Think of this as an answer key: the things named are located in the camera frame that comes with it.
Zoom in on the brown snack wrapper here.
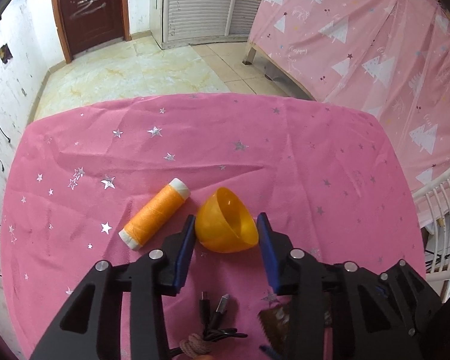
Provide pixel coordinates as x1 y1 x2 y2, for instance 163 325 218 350
258 302 332 353

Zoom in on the pink star tablecloth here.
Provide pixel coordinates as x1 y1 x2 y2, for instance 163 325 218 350
1 94 425 354

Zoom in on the black usb cable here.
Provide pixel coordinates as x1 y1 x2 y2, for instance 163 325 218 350
172 289 249 359

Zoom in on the pink tree-print bed curtain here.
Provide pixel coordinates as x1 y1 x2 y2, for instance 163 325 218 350
249 0 450 190

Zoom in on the white louvered wardrobe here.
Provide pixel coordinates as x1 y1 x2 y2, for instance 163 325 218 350
149 0 262 49

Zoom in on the white metal chair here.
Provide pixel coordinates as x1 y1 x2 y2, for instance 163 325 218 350
412 168 450 283

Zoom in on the orange plastic half shell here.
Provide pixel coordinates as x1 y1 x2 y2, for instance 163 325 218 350
195 187 258 254

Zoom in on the dark red door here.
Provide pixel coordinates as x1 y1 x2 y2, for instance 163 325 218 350
52 0 131 63

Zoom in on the orange thread spool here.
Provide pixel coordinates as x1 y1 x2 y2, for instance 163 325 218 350
118 178 191 250

